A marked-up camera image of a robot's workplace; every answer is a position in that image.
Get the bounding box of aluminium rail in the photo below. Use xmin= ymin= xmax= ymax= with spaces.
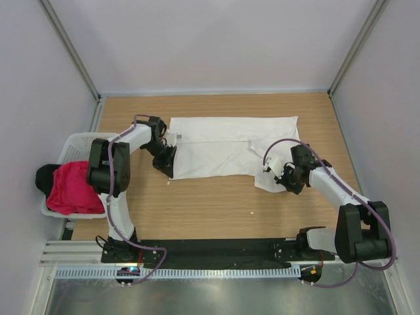
xmin=39 ymin=236 xmax=400 ymax=267

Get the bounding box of white laundry basket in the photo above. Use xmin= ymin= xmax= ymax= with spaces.
xmin=40 ymin=132 xmax=117 ymax=219

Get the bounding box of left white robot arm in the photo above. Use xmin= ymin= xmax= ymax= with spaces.
xmin=87 ymin=115 xmax=177 ymax=263

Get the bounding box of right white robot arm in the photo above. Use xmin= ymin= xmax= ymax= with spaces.
xmin=263 ymin=141 xmax=396 ymax=265

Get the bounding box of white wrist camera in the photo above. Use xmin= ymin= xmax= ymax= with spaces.
xmin=164 ymin=131 xmax=182 ymax=147
xmin=262 ymin=157 xmax=285 ymax=179

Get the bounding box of white t shirt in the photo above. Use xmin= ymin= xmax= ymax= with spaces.
xmin=169 ymin=116 xmax=299 ymax=193

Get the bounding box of pink shirt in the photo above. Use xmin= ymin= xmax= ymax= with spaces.
xmin=46 ymin=161 xmax=104 ymax=215

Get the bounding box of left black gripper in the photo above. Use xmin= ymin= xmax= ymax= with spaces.
xmin=142 ymin=142 xmax=177 ymax=179

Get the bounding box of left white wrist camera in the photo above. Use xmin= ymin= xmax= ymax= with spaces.
xmin=164 ymin=131 xmax=182 ymax=147

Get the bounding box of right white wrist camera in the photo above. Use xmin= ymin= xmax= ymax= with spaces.
xmin=262 ymin=157 xmax=285 ymax=179

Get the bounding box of black shirt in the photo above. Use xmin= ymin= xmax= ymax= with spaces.
xmin=35 ymin=164 xmax=60 ymax=198

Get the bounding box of left aluminium frame post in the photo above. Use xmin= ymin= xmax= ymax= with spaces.
xmin=39 ymin=0 xmax=102 ymax=100

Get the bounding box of slotted cable duct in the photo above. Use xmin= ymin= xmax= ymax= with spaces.
xmin=55 ymin=265 xmax=301 ymax=280

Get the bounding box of aluminium frame post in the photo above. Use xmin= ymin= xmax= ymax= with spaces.
xmin=327 ymin=0 xmax=390 ymax=98
xmin=39 ymin=0 xmax=102 ymax=100

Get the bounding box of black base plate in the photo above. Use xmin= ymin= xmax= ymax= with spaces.
xmin=101 ymin=238 xmax=335 ymax=270

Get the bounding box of right aluminium frame post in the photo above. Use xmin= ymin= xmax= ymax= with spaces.
xmin=327 ymin=0 xmax=390 ymax=98

